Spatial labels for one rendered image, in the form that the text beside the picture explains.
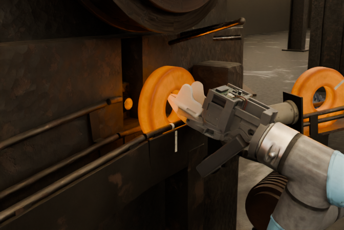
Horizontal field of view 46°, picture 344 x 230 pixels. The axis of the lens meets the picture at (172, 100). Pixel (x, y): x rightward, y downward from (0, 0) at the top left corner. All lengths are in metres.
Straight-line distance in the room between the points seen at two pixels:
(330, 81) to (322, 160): 0.44
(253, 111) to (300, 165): 0.12
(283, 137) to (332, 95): 0.44
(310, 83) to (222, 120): 0.39
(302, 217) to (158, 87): 0.32
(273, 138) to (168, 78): 0.22
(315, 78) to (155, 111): 0.45
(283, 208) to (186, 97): 0.25
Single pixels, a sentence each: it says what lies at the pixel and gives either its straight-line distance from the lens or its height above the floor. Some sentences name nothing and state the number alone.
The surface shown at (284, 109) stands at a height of 0.69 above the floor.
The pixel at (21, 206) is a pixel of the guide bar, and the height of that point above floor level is 0.68.
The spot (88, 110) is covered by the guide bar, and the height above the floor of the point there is 0.76.
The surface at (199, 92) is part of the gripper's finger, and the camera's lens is 0.76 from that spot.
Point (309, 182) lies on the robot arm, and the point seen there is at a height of 0.67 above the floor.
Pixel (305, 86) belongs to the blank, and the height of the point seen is 0.74.
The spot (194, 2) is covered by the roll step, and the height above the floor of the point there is 0.93.
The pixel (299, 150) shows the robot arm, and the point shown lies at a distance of 0.65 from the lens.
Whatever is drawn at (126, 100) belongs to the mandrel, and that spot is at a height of 0.75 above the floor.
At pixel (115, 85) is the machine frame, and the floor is 0.78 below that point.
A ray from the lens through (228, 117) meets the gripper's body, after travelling 0.68.
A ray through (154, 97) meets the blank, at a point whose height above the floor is 0.77.
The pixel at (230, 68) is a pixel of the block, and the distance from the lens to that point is 0.89.
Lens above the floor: 0.92
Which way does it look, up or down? 13 degrees down
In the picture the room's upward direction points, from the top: straight up
